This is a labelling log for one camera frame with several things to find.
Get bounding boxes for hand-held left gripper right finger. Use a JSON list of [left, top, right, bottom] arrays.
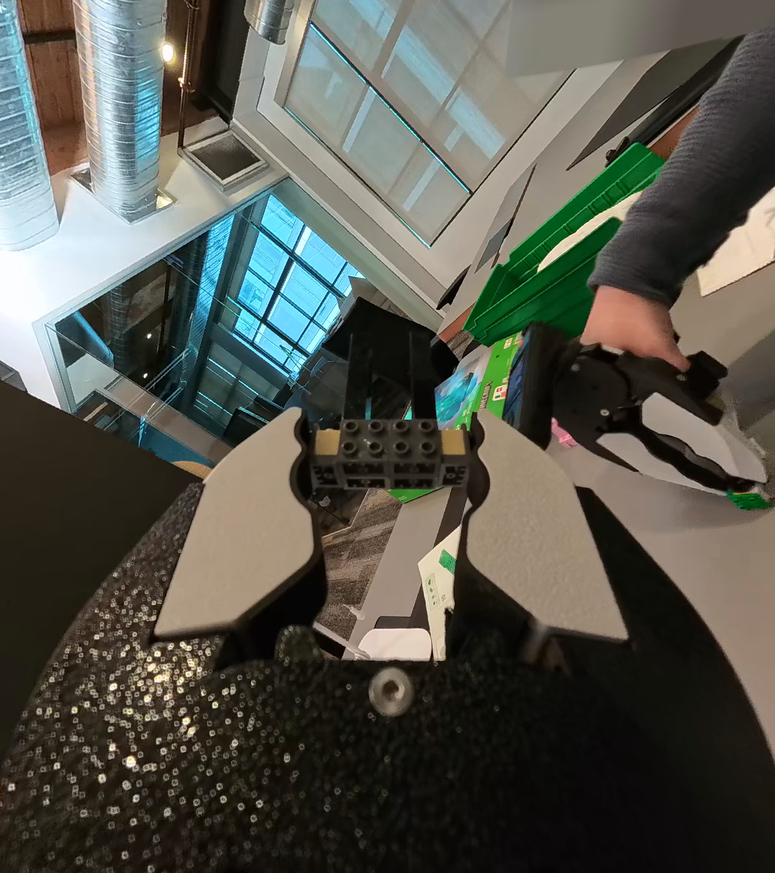
[[464, 412, 630, 666]]

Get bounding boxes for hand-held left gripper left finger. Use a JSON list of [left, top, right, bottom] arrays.
[[154, 407, 328, 666]]

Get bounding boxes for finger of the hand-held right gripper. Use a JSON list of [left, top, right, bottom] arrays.
[[594, 431, 746, 493], [639, 391, 768, 484]]

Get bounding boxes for small green white brick model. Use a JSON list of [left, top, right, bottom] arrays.
[[727, 483, 775, 512]]

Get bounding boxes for black grey brick assembly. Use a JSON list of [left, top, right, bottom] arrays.
[[309, 296, 472, 492]]

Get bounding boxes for person's right forearm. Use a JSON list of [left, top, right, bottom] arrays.
[[587, 14, 775, 309]]

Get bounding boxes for grey desk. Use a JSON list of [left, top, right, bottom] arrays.
[[359, 116, 775, 690]]

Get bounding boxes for person's right hand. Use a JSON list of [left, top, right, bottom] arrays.
[[581, 282, 693, 373]]

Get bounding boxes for white green instruction booklet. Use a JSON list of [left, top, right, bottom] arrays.
[[417, 525, 462, 661]]

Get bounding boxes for green toy set box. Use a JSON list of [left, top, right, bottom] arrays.
[[387, 330, 547, 507]]

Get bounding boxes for green plastic bin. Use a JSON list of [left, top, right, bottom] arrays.
[[463, 142, 667, 349]]

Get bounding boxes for white paper sheet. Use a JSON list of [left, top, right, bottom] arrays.
[[536, 217, 624, 274]]

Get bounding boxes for white unfolded paper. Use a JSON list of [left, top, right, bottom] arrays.
[[696, 162, 775, 298]]

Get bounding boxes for glass partition window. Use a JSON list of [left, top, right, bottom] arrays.
[[33, 191, 364, 465]]

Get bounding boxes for large frosted window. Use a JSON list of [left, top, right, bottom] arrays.
[[254, 0, 566, 248]]

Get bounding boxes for ceiling vent grille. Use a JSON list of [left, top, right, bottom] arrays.
[[177, 131, 267, 191]]

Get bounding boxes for small silver ventilation duct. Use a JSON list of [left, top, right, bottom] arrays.
[[244, 0, 296, 46]]

